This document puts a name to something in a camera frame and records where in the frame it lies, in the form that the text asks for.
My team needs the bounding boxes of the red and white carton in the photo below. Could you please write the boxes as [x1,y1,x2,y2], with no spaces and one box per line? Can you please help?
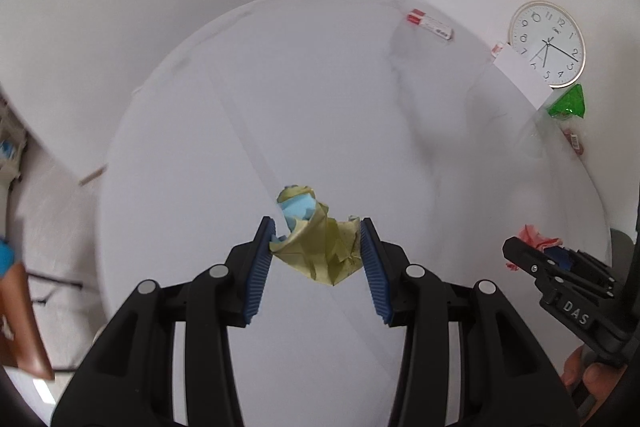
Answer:
[406,9,456,42]

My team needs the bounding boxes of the brown wooden chair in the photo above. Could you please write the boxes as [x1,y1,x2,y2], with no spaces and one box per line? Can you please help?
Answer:
[0,263,84,381]

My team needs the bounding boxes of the pink paper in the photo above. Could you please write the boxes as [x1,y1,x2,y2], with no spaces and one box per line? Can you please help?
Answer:
[505,224,564,273]

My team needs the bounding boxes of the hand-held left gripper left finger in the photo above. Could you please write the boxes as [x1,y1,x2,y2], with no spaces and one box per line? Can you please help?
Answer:
[50,216,277,427]

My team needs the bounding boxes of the yellow paper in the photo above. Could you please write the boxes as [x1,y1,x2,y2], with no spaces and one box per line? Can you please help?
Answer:
[270,184,365,288]

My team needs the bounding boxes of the green plastic wrapper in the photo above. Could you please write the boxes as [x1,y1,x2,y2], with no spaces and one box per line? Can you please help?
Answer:
[547,84,588,119]

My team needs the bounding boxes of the white paper card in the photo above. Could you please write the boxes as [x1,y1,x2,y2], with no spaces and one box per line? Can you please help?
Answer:
[492,44,554,110]

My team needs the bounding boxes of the round white wall clock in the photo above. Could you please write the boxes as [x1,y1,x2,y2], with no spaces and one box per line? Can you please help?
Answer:
[508,0,586,88]

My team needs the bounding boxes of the clear plastic bag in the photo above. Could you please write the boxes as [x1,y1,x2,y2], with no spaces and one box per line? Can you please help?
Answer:
[519,107,588,160]

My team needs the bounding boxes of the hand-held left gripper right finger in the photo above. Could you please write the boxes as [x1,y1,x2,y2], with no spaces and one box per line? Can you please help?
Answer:
[358,217,581,427]

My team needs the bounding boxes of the person's right hand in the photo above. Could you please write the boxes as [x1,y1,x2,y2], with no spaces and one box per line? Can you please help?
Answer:
[560,346,627,408]

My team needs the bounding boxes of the blue storage box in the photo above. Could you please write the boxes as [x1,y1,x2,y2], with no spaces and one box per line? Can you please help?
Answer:
[0,238,14,279]

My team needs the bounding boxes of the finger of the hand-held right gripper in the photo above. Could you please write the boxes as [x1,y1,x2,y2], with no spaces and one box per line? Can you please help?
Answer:
[544,246,617,290]
[502,236,557,289]

